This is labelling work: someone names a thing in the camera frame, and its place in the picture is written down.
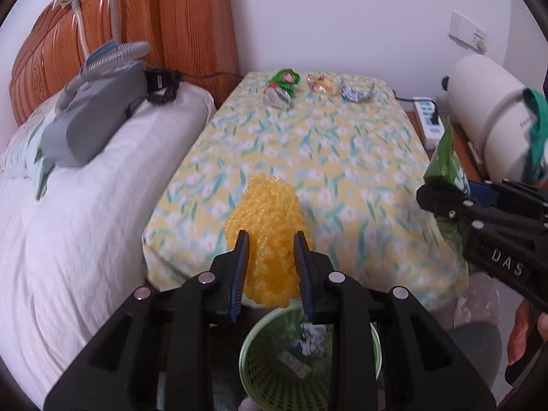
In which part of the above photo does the white power strip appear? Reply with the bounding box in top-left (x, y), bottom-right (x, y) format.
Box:
top-left (412, 98), bottom-right (445, 151)

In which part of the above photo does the green chip bag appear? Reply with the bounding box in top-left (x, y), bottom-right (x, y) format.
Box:
top-left (424, 119), bottom-right (469, 268)

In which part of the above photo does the grey chair seat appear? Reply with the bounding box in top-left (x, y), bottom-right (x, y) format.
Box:
top-left (448, 322), bottom-right (502, 388)

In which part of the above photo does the grey corrugated hose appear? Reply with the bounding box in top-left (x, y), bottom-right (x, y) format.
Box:
top-left (55, 0), bottom-right (152, 111)

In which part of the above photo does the silver foil blister pack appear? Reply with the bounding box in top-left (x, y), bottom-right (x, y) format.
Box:
top-left (339, 80), bottom-right (375, 104)

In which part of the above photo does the orange wooden nightstand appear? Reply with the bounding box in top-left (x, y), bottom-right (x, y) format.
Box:
top-left (404, 110), bottom-right (493, 189)

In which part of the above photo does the white paper receipt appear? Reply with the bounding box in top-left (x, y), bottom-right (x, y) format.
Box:
top-left (292, 323), bottom-right (327, 357)

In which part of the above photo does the green cloth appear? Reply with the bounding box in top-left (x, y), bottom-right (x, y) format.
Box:
top-left (522, 88), bottom-right (548, 185)

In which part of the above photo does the grey fabric device bag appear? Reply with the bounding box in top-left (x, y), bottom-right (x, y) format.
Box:
top-left (40, 60), bottom-right (149, 168)

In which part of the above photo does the orange wooden headboard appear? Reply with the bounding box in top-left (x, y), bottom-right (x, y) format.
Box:
top-left (9, 0), bottom-right (241, 124)

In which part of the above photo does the green snack bag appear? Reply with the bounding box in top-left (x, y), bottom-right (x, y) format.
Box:
top-left (263, 69), bottom-right (300, 110)

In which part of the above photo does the yellow candy wrapper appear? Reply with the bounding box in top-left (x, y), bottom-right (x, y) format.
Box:
top-left (307, 74), bottom-right (339, 96)

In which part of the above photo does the person's right hand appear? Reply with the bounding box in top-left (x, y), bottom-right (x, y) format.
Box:
top-left (506, 300), bottom-right (548, 365)

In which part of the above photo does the green plastic mesh trash basket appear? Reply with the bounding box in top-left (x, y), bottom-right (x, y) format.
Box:
top-left (238, 305), bottom-right (383, 411)

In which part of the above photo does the clear plastic bag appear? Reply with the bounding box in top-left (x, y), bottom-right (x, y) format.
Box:
top-left (453, 272), bottom-right (501, 327)

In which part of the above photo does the floral pillow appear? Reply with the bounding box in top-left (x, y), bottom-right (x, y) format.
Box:
top-left (1, 93), bottom-right (60, 200)

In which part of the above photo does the white cylindrical appliance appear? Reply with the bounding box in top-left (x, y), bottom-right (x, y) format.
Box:
top-left (447, 55), bottom-right (536, 181)

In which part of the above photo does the white wall socket panel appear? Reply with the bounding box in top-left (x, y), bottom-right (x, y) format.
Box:
top-left (449, 11), bottom-right (488, 54)

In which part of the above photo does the yellow bubble wrap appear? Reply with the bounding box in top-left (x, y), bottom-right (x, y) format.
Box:
top-left (225, 174), bottom-right (313, 308)

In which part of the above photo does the yellow floral bed sheet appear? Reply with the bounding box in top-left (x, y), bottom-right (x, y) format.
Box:
top-left (142, 72), bottom-right (469, 310)

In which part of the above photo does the black power cable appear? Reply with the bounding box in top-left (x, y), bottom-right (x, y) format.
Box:
top-left (179, 71), bottom-right (245, 83)

